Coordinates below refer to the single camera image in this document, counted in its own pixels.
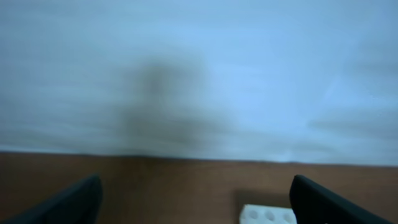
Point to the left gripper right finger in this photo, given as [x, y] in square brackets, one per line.
[320, 208]

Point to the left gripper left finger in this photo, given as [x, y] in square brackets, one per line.
[71, 205]

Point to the white test tube rack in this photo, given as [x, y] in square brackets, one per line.
[264, 215]

